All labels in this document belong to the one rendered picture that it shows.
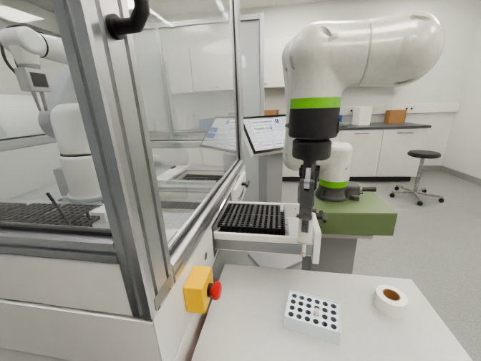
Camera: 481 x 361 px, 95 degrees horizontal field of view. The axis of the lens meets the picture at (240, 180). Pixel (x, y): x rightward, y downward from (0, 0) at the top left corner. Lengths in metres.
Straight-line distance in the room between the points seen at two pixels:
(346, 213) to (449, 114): 4.51
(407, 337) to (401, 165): 3.73
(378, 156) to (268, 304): 3.63
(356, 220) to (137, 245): 0.83
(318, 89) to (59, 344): 0.69
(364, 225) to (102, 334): 0.89
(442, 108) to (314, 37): 4.84
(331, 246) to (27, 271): 1.01
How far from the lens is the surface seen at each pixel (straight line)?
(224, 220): 0.78
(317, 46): 0.42
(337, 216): 0.97
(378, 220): 1.03
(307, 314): 0.66
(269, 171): 1.75
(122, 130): 0.33
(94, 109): 0.33
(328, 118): 0.43
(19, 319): 0.66
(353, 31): 0.44
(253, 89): 2.37
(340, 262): 1.19
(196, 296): 0.54
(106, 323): 0.52
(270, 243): 0.71
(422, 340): 0.73
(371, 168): 4.13
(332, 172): 1.01
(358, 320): 0.71
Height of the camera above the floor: 1.27
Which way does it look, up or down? 19 degrees down
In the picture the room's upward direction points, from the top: 2 degrees counter-clockwise
